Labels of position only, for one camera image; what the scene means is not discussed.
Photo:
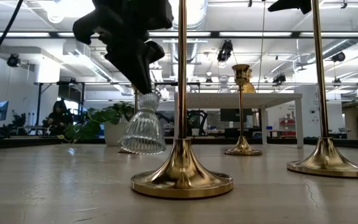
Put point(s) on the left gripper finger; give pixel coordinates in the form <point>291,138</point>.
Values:
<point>155,52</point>
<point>135,68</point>

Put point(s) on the pale green ribbed glass holder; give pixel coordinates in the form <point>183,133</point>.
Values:
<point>143,130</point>

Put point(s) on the clear ribbed glass candle holder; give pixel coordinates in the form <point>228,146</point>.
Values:
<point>224,85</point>

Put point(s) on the tall brass candlestick holder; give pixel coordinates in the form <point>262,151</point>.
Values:
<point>182,174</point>
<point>325,155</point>

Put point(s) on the black ceiling spotlight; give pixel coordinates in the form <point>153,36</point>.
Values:
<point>12,60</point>
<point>225,51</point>
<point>279,79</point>
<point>339,56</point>

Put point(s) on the green plant in white pot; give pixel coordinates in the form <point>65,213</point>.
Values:
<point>116,133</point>

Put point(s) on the white perforated metal shelf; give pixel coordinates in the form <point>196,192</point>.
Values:
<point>216,100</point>

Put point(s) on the black overhead beam with lights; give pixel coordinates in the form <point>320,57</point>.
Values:
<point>51,34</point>

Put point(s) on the red storage rack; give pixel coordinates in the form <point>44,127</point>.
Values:
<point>287,124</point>

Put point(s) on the background computer monitor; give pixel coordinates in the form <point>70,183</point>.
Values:
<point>2,110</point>

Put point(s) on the silver ceiling air duct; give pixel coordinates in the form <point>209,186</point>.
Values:
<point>194,15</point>

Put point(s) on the black background station frame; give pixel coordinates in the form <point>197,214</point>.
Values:
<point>39,109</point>

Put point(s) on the black aluminium table frame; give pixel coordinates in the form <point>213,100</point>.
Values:
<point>26,142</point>

